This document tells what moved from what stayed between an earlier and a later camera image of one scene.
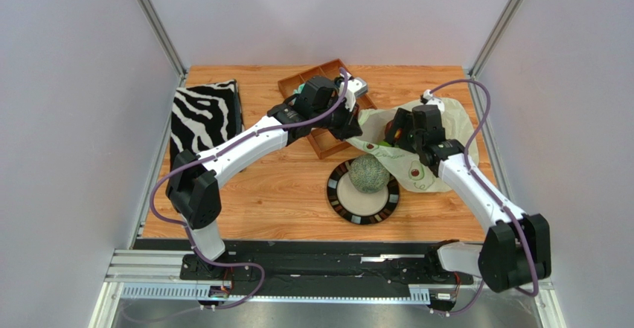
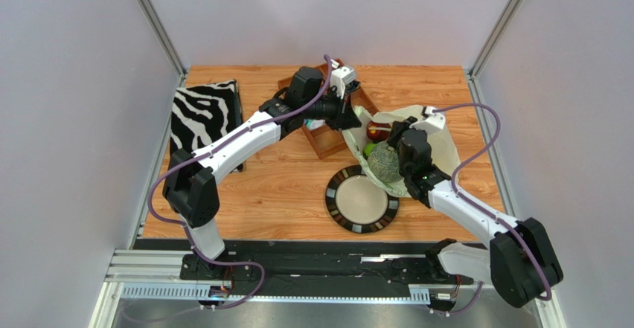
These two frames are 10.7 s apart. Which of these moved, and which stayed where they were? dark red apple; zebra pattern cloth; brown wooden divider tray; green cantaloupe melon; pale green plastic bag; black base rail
Moved: dark red apple; green cantaloupe melon; pale green plastic bag
Stayed: brown wooden divider tray; zebra pattern cloth; black base rail
